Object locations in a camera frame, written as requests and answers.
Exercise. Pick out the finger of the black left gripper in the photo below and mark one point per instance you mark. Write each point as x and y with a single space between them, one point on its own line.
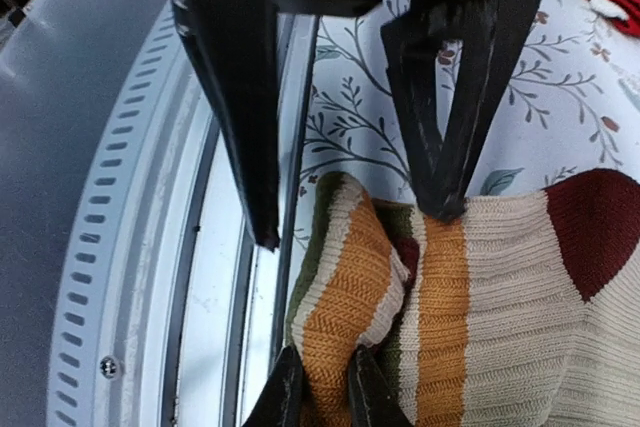
449 64

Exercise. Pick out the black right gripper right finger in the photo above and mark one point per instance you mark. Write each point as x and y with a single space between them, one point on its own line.
370 400

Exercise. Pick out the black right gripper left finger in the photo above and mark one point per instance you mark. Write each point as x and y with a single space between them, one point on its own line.
280 401

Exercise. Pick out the striped beige knitted sock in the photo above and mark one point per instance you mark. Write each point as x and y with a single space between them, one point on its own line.
524 312

